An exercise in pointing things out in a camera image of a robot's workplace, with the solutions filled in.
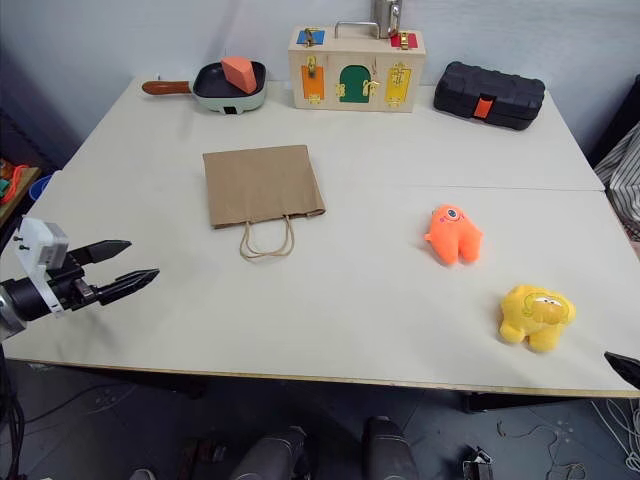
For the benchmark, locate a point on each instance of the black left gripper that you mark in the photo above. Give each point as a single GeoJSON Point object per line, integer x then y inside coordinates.
{"type": "Point", "coordinates": [70, 287]}

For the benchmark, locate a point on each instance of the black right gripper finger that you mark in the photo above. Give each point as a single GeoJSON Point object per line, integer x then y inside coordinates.
{"type": "Point", "coordinates": [627, 370]}

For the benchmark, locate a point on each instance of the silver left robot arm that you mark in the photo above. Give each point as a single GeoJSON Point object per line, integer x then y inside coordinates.
{"type": "Point", "coordinates": [24, 300]}

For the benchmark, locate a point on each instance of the brown paper bag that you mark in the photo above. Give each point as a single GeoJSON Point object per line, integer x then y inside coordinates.
{"type": "Point", "coordinates": [260, 185]}

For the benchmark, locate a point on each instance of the blue plastic bucket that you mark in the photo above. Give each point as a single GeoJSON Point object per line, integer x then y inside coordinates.
{"type": "Point", "coordinates": [40, 187]}

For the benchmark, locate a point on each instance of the yellow plush toy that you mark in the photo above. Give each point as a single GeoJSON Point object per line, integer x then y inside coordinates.
{"type": "Point", "coordinates": [532, 315]}

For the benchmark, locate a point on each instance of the orange toy piece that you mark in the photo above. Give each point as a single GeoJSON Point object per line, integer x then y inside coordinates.
{"type": "Point", "coordinates": [15, 181]}

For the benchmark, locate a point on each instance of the small black floor device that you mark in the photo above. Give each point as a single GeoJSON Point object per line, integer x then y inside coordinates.
{"type": "Point", "coordinates": [477, 465]}

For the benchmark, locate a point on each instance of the striped cloth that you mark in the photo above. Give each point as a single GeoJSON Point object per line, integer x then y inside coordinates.
{"type": "Point", "coordinates": [622, 175]}

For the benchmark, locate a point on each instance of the orange plush monster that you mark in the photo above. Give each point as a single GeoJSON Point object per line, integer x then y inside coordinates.
{"type": "Point", "coordinates": [452, 237]}

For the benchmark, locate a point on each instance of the orange wedge block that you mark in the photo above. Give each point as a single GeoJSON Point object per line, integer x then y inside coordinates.
{"type": "Point", "coordinates": [239, 72]}

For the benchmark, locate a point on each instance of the dark rounded shape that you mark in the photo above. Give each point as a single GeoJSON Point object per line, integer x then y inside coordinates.
{"type": "Point", "coordinates": [390, 450]}
{"type": "Point", "coordinates": [270, 455]}

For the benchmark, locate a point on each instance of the black plastic tool case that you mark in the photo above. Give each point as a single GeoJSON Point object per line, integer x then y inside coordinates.
{"type": "Point", "coordinates": [487, 90]}

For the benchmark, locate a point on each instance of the wooden lock activity box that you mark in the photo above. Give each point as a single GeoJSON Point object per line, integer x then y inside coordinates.
{"type": "Point", "coordinates": [350, 60]}

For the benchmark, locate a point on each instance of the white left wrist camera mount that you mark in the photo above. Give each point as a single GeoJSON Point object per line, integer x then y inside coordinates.
{"type": "Point", "coordinates": [36, 241]}

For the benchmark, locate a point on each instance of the black table frame leg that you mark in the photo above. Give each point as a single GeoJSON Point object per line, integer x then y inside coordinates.
{"type": "Point", "coordinates": [472, 402]}

